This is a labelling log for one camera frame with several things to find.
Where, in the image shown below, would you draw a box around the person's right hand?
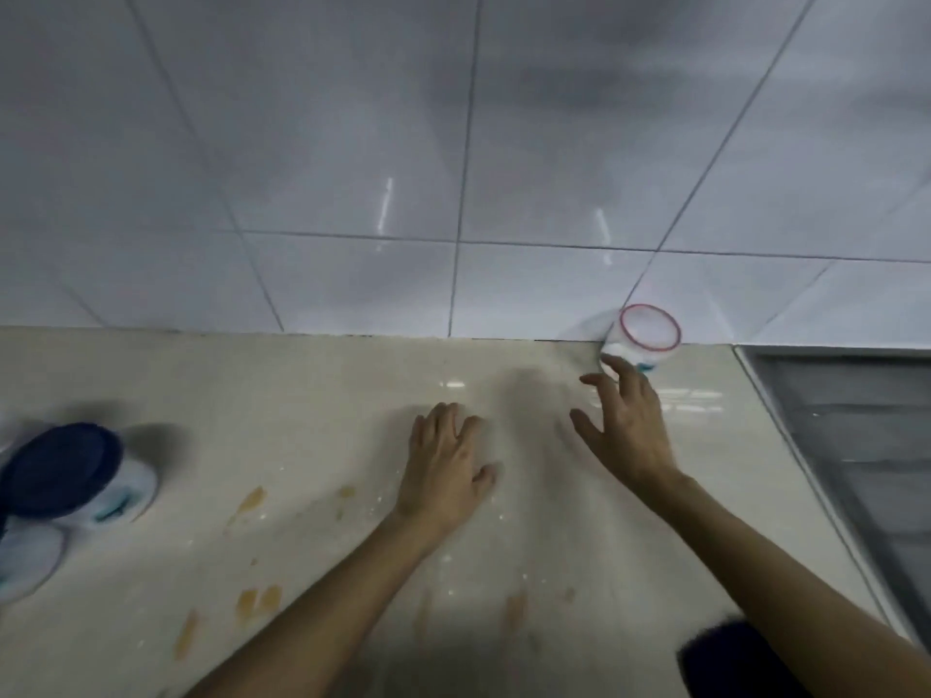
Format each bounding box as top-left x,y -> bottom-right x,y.
569,353 -> 685,499

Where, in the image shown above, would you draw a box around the person's left hand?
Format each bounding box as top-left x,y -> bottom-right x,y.
392,402 -> 503,538

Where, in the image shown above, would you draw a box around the person's right forearm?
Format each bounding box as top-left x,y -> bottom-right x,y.
639,468 -> 931,698

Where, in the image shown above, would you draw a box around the person's left forearm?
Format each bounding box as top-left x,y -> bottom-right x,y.
183,510 -> 448,698

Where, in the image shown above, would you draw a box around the clear red-rimmed plastic container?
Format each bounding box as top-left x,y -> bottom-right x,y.
598,303 -> 683,376

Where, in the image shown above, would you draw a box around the white jar with blue lid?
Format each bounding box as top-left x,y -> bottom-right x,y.
0,422 -> 160,532

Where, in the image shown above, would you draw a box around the white plastic jar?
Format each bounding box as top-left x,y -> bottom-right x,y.
0,517 -> 68,605

